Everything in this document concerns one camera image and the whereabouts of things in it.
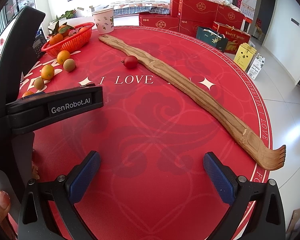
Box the large orange tangerine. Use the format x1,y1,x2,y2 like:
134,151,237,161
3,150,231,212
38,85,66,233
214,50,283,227
22,90,34,98

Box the brown longan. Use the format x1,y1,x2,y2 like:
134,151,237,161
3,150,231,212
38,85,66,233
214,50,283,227
33,77,45,90
63,59,76,72

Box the orange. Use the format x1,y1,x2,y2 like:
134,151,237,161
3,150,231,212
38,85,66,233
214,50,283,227
56,50,71,65
40,64,55,80

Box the small red cherry tomato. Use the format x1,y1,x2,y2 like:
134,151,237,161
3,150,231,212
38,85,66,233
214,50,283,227
121,55,138,69

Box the long wooden back scratcher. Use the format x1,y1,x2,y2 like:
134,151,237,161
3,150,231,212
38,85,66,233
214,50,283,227
98,34,286,171

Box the black portable radio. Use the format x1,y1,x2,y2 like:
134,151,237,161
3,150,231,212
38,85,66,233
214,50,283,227
33,28,46,59

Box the tangerines in basket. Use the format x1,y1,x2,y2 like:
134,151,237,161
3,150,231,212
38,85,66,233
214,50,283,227
49,21,88,46

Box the red plastic fruit basket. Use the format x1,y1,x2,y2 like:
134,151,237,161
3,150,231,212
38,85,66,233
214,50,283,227
41,22,95,57

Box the red round table mat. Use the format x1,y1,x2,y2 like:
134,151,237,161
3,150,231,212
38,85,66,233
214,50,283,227
20,31,269,239

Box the potted green plant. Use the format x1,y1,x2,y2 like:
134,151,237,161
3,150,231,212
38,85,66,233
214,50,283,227
52,9,76,23

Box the floral paper cup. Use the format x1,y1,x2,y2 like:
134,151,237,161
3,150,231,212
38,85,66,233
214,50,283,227
92,8,114,34

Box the plaid blue cloth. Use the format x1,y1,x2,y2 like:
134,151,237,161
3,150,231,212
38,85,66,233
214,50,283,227
112,1,170,17

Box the yellow carton box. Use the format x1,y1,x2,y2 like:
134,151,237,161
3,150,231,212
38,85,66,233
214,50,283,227
234,43,256,71

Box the dark green gift bag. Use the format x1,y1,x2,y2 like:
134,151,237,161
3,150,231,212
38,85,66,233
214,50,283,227
196,27,228,53

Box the red sweet gift box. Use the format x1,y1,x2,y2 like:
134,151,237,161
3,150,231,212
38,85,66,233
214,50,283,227
212,22,251,54

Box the red gift box stack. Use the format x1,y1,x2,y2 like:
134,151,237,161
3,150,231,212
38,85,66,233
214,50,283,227
139,0,245,37

